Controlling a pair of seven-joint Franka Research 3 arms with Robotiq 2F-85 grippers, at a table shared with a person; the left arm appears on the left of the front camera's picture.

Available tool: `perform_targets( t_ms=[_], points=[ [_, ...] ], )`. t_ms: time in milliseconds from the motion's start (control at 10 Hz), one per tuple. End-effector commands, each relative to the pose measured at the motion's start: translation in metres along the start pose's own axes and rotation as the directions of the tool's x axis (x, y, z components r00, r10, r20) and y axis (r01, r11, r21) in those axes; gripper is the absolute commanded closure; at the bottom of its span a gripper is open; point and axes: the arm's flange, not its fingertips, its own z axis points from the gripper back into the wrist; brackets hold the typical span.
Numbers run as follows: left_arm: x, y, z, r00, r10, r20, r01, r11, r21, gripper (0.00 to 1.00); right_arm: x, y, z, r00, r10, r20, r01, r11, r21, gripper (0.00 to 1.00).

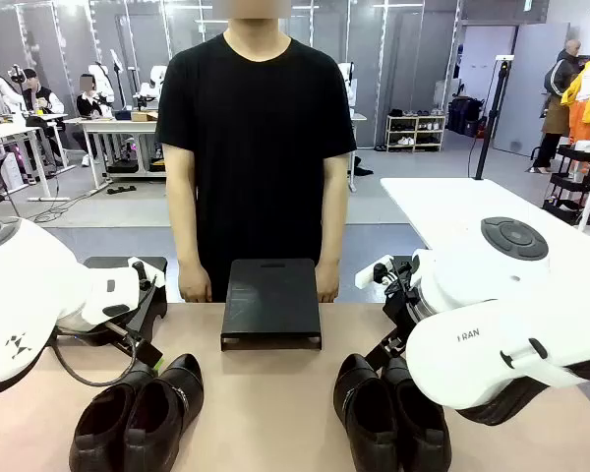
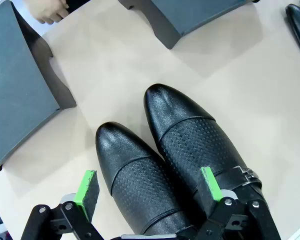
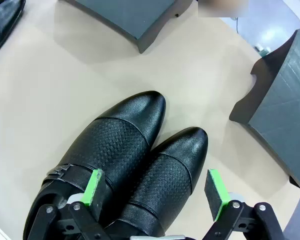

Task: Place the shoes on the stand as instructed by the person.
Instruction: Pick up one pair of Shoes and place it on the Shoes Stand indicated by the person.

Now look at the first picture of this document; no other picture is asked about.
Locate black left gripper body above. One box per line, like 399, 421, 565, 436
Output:
104, 322, 143, 357

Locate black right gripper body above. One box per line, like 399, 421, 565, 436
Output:
381, 255, 424, 346

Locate person's right forearm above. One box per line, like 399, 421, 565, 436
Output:
165, 194, 202, 274

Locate person's left forearm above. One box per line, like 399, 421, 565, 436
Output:
318, 194, 349, 269

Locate black shoe stand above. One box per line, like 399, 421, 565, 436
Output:
220, 258, 324, 352

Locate black shoes on floor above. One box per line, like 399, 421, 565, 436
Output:
351, 155, 376, 178

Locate person in black t-shirt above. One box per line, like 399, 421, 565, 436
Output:
154, 0, 358, 303

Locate seated person in black top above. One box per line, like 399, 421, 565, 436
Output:
75, 73, 115, 120

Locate standing person in dark jacket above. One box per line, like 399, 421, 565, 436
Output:
524, 37, 585, 175

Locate seated person in varsity jacket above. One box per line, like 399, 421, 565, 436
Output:
21, 67, 66, 118

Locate person's left hand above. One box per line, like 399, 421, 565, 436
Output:
315, 260, 342, 304

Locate person's right hand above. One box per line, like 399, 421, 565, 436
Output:
177, 265, 213, 304

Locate black leather buckle shoe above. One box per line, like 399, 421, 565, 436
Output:
381, 356, 453, 472
68, 362, 156, 472
332, 353, 400, 472
122, 352, 206, 472

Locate wooden shoe rack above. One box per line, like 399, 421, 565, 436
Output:
384, 113, 446, 154

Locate black luggage bags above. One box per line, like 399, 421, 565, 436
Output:
445, 95, 487, 138

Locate black tripod pole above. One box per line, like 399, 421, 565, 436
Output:
473, 55, 515, 182

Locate white desk with box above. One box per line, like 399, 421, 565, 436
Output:
62, 115, 166, 192

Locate black utility cart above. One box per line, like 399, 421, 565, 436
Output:
542, 141, 590, 228

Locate white desk with metal legs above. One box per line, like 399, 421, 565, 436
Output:
0, 111, 71, 204

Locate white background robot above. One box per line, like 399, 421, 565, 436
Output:
136, 62, 169, 102

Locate mannequin with yellow jacket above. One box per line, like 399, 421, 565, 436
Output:
560, 37, 590, 145

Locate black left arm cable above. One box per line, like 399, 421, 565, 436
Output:
52, 332, 145, 389

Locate black cable sleeve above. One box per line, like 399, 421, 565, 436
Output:
455, 362, 590, 427

